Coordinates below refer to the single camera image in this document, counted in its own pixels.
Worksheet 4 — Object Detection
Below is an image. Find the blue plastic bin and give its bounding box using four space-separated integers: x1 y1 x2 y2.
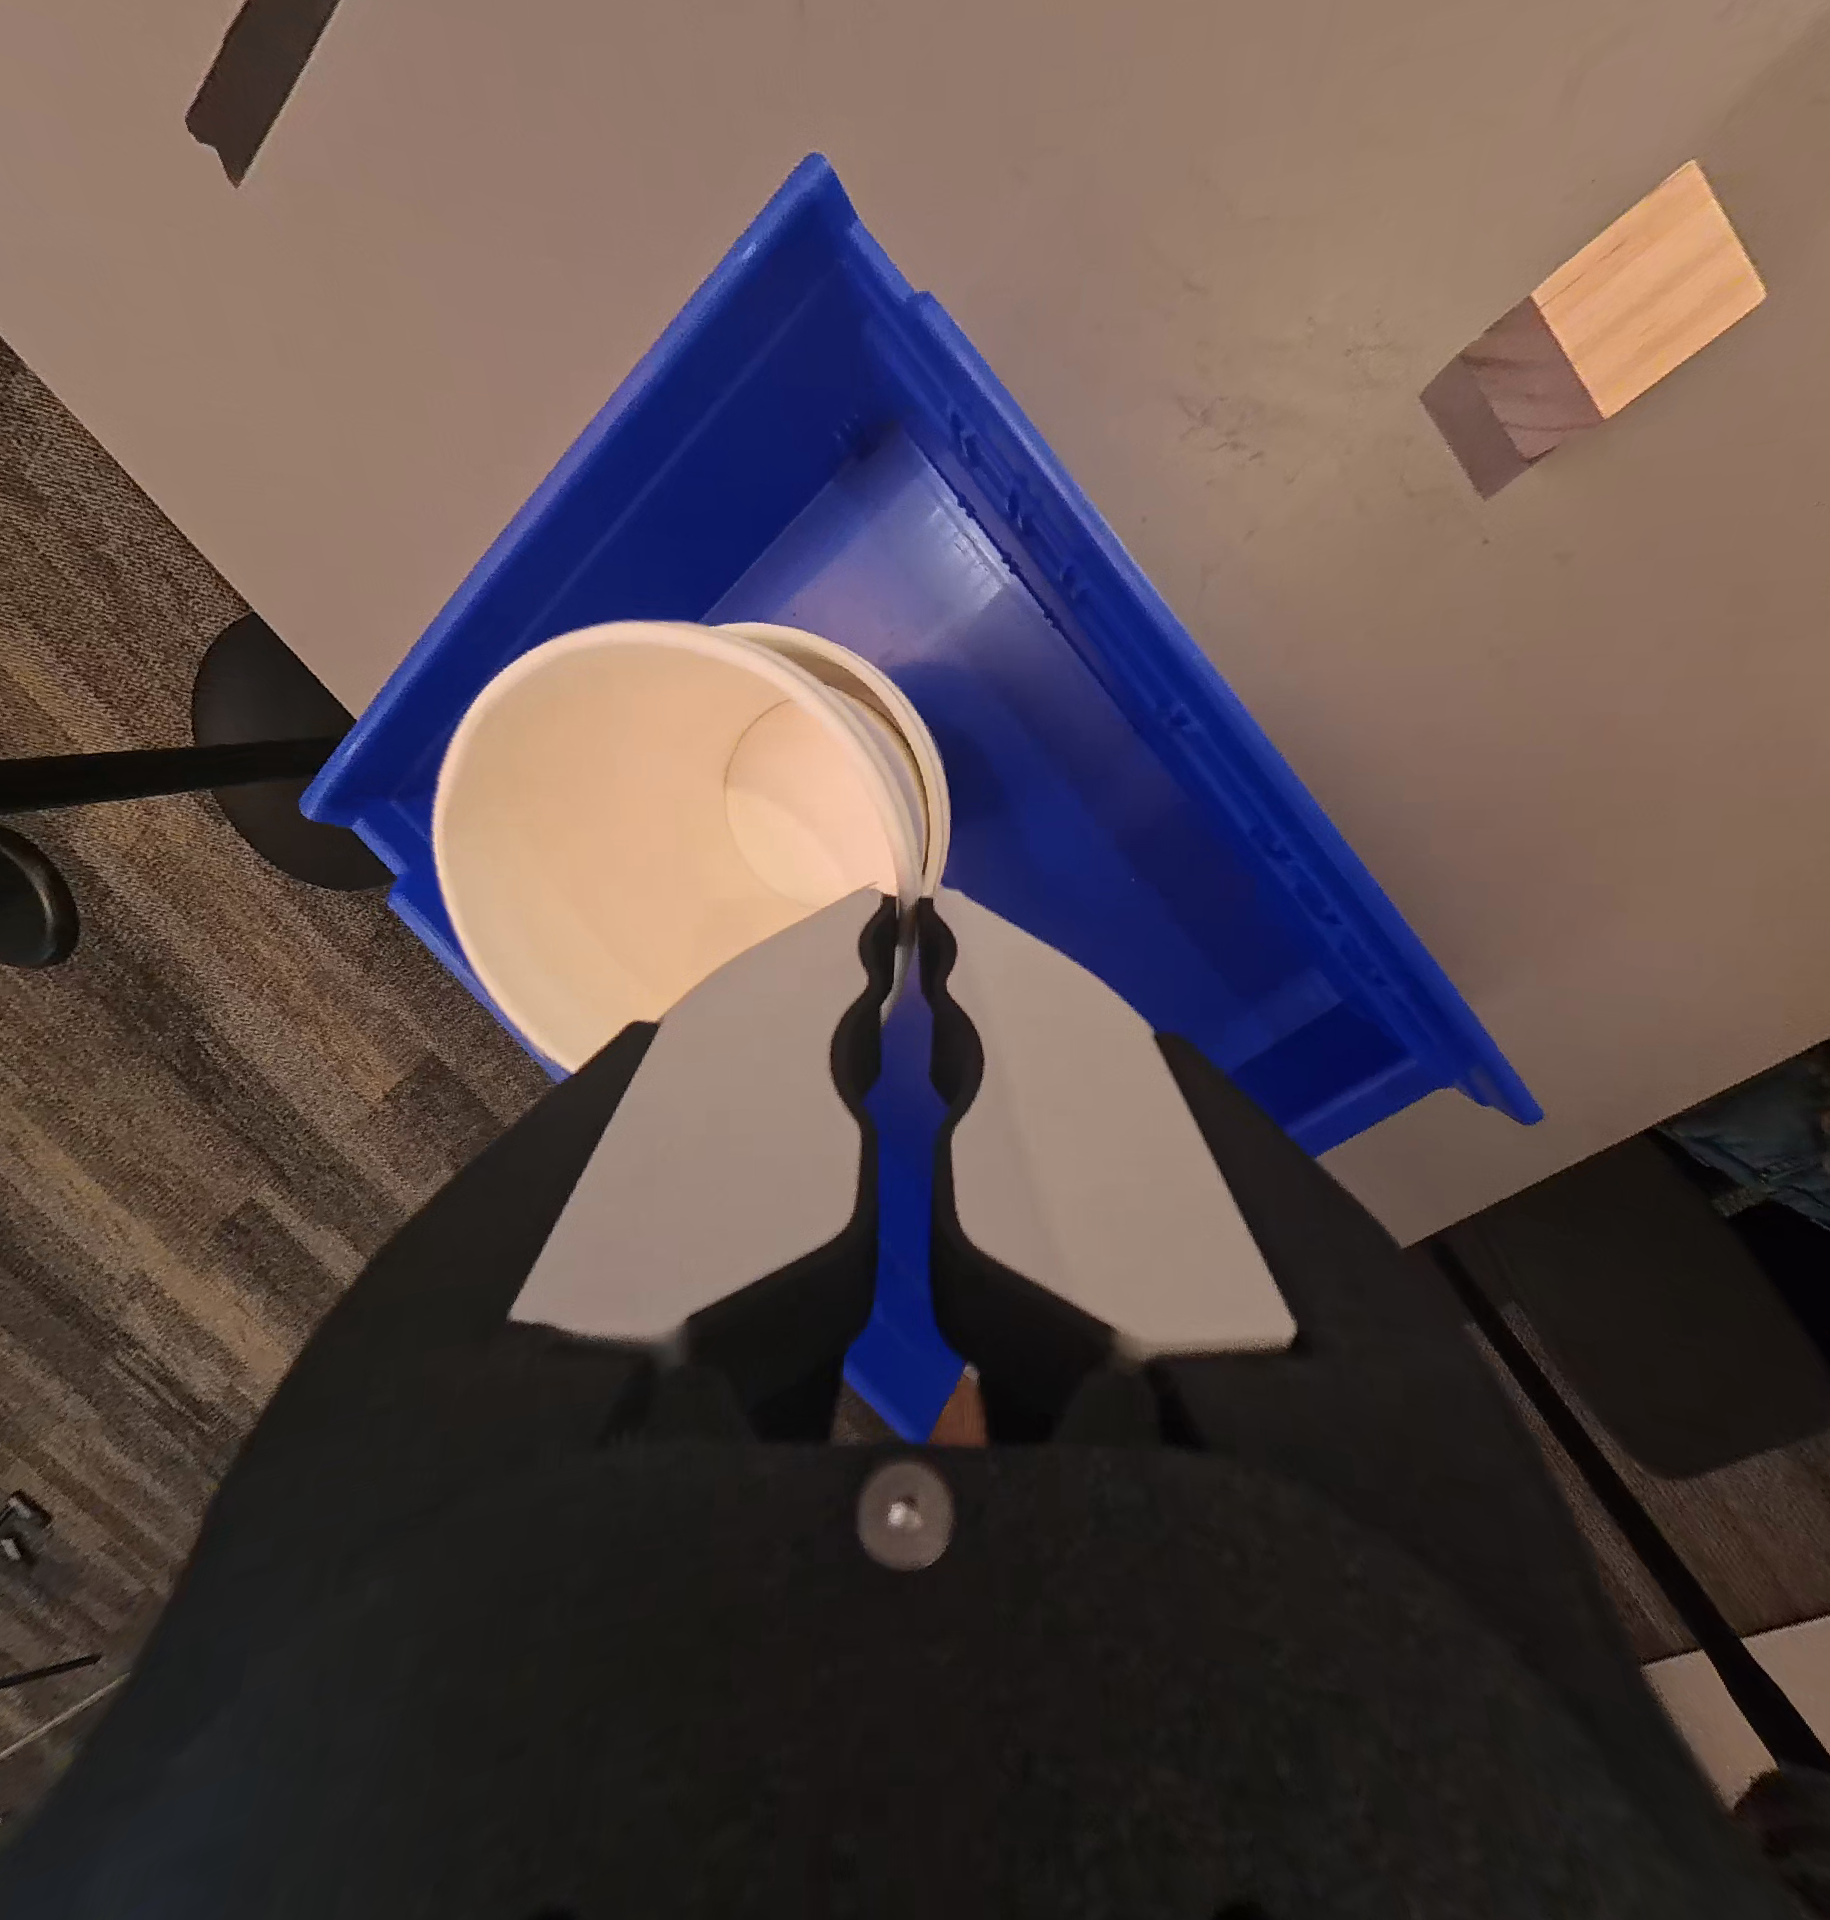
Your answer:
301 151 1545 1444

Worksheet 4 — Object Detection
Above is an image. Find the black chair armrest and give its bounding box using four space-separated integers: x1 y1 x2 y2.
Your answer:
1432 1141 1830 1487

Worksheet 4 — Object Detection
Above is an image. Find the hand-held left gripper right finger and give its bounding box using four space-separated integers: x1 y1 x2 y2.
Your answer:
916 886 1298 1449

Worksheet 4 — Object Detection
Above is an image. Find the wooden cube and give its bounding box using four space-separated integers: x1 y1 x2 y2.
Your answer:
1424 160 1768 499

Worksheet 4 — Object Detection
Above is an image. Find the black round stand base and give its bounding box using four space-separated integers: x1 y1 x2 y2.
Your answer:
0 824 82 970
0 612 389 897

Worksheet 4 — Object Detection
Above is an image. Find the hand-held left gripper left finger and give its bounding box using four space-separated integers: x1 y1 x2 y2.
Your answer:
510 890 910 1444

